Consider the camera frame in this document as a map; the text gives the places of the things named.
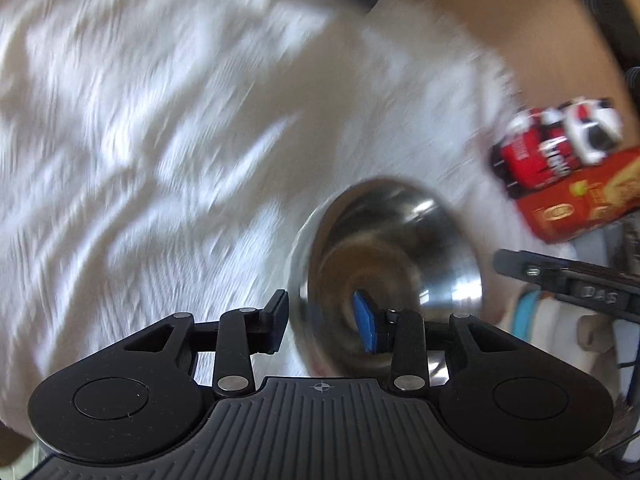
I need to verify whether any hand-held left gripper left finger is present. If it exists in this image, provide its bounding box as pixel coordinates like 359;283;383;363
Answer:
125;289;291;398

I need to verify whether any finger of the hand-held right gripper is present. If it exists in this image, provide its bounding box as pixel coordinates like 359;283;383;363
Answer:
492;249;573;288

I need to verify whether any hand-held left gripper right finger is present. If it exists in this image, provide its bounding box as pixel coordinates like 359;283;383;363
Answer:
352;290;526;396

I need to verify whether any blue enamel bowl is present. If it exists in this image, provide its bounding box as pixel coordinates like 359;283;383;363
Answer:
510;287;553;348

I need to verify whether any white plastic bowl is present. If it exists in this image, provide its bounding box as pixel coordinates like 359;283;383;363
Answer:
540;300;640;393

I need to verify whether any stainless steel bowl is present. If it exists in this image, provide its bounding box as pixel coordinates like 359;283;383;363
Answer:
292;176;486;378

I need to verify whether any person's right hand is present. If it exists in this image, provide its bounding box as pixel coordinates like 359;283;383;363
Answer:
576;312;617;352

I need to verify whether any red printed box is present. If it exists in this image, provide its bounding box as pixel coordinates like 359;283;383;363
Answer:
515;147;640;246

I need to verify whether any red panda figure can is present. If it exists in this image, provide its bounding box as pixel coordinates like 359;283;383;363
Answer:
490;96;624;200

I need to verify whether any white textured tablecloth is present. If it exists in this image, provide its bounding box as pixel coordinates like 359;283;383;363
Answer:
0;0;543;441

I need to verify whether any black power strip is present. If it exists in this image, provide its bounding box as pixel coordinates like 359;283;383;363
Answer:
582;0;640;111

